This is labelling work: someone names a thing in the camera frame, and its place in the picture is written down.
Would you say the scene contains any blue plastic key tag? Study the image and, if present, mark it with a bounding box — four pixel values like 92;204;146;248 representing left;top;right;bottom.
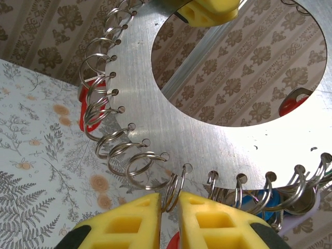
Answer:
240;190;286;221

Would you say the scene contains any white plastic key tag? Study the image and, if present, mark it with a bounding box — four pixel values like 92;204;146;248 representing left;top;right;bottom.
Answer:
281;198;324;234

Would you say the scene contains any red plastic key tag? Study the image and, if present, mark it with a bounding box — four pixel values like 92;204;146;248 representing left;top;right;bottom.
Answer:
77;76;107;131
167;231;182;249
278;87;313;117

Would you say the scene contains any floral table cover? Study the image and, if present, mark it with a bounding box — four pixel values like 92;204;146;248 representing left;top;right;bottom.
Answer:
0;58;182;249

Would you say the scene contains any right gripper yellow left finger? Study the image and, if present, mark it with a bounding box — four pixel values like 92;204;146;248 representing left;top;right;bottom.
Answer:
54;192;163;249

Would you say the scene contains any aluminium frame post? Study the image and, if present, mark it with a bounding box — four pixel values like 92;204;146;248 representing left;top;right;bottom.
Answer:
160;22;236;99

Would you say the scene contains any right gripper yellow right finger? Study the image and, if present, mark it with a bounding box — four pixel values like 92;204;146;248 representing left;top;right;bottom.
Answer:
178;191;293;249

